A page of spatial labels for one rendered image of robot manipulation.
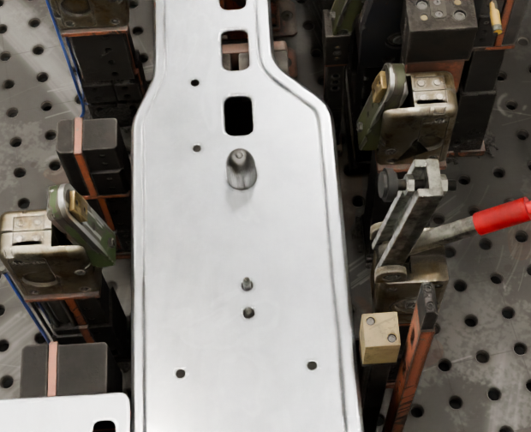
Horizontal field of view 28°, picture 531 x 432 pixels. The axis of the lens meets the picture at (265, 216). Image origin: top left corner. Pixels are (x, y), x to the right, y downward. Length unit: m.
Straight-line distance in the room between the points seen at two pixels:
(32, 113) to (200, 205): 0.51
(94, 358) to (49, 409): 0.07
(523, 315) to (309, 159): 0.41
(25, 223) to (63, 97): 0.51
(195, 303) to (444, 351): 0.42
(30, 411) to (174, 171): 0.29
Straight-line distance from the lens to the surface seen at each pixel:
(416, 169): 0.92
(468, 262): 1.45
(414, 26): 1.11
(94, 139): 1.21
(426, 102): 1.12
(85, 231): 1.07
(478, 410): 1.39
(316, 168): 1.16
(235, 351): 1.08
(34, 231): 1.11
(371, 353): 1.03
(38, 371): 1.12
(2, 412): 1.10
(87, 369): 1.11
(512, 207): 0.99
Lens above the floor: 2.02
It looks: 64 degrees down
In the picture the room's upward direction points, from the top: 4 degrees counter-clockwise
